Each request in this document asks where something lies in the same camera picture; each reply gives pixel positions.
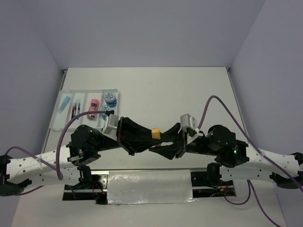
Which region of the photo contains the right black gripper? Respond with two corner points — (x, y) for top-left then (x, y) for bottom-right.
(149, 121), (217, 159)

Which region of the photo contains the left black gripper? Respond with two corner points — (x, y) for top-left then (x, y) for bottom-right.
(93, 116), (162, 156)

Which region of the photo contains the blue paint jar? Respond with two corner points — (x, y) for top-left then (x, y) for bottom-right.
(99, 105), (115, 115)
(104, 92), (117, 107)

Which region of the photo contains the pink capped pencil tube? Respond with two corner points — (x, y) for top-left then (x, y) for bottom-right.
(87, 99), (99, 121)

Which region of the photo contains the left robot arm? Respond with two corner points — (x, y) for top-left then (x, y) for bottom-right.
(0, 115), (164, 196)

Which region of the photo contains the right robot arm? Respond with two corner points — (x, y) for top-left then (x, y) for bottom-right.
(149, 125), (303, 189)

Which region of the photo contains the silver foil panel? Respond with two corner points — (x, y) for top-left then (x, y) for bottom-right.
(107, 170), (195, 205)

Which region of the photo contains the white divided plastic tray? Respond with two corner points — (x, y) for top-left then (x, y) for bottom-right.
(50, 89), (119, 131)

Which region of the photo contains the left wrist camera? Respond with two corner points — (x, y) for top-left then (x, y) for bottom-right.
(101, 114), (119, 141)

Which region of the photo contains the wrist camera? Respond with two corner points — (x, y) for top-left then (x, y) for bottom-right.
(101, 114), (119, 141)
(180, 114), (199, 137)

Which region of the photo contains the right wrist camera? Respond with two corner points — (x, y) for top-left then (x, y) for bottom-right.
(180, 114), (199, 137)

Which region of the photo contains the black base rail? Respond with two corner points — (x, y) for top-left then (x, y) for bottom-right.
(62, 168), (236, 205)

